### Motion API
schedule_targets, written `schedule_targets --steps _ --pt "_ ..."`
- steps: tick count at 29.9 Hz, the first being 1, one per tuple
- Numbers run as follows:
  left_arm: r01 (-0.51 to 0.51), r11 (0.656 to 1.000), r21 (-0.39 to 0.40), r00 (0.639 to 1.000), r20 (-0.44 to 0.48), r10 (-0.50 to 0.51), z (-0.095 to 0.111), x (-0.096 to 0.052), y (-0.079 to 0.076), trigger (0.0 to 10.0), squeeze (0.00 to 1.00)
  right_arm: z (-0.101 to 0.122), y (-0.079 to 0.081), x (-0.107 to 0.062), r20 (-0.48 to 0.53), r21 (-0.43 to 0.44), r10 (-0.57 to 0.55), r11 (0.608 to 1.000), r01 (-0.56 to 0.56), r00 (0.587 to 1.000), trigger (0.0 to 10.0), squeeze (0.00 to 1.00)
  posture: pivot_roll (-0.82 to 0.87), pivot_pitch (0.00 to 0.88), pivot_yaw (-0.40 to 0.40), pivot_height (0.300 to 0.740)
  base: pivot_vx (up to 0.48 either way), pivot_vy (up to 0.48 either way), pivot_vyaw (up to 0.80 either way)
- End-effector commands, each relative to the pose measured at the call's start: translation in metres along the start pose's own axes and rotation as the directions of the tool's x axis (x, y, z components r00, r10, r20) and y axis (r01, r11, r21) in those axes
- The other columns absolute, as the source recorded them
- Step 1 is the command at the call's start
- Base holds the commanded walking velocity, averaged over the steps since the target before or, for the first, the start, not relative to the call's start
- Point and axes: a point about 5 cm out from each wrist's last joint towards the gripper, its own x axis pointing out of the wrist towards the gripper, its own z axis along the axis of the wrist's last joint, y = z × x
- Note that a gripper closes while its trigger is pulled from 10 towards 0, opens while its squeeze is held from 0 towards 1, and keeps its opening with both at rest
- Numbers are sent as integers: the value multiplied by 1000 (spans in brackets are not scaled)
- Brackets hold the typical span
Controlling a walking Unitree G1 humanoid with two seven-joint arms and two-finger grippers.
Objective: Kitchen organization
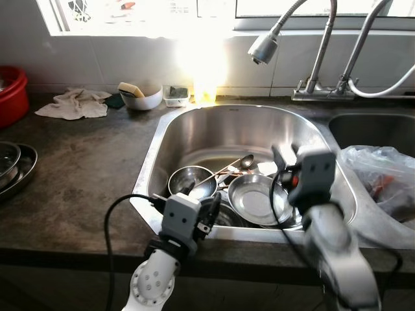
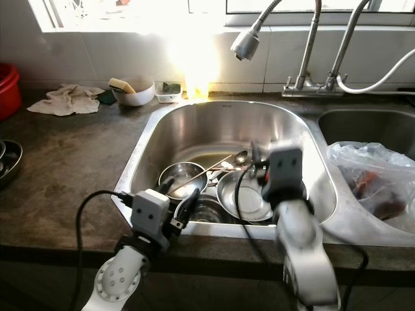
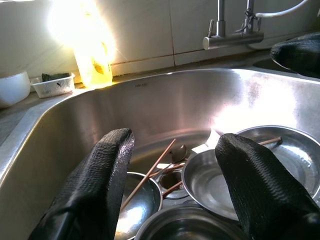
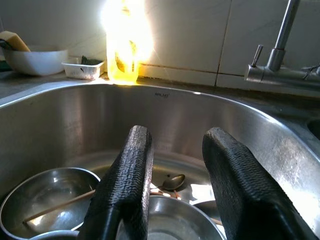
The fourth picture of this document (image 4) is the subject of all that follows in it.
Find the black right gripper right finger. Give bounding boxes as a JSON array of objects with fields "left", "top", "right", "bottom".
[{"left": 201, "top": 126, "right": 319, "bottom": 240}]

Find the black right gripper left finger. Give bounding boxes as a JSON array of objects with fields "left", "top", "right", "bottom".
[{"left": 79, "top": 124, "right": 154, "bottom": 240}]

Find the shallow stainless steel bowl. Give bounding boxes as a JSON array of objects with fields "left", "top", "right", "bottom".
[{"left": 119, "top": 194, "right": 227, "bottom": 240}]

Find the metal spoon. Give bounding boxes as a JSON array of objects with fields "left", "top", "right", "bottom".
[{"left": 150, "top": 173, "right": 187, "bottom": 191}]

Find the brown wooden chopstick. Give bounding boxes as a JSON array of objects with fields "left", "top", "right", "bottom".
[{"left": 22, "top": 189, "right": 97, "bottom": 224}]

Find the small stainless steel bowl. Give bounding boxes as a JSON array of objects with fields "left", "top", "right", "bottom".
[{"left": 0, "top": 166, "right": 101, "bottom": 240}]

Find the stainless steel double sink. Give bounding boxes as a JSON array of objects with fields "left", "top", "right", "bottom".
[{"left": 0, "top": 82, "right": 320, "bottom": 240}]

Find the yellow dish soap bottle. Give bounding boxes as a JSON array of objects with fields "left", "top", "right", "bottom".
[{"left": 105, "top": 0, "right": 141, "bottom": 85}]

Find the small white plastic tray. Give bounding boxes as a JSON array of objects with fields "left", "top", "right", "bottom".
[{"left": 61, "top": 59, "right": 106, "bottom": 81}]

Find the steel double spout faucet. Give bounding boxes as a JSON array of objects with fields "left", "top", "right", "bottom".
[{"left": 243, "top": 0, "right": 320, "bottom": 91}]

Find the green scrub pad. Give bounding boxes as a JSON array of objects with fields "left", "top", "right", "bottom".
[{"left": 80, "top": 55, "right": 104, "bottom": 67}]

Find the white ceramic bowl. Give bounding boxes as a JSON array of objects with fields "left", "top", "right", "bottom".
[{"left": 2, "top": 48, "right": 69, "bottom": 77}]

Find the dark green scouring cloth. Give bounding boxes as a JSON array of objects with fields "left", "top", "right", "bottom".
[{"left": 0, "top": 59, "right": 13, "bottom": 73}]

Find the yellow sponge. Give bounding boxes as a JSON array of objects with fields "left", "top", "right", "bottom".
[{"left": 0, "top": 30, "right": 31, "bottom": 52}]

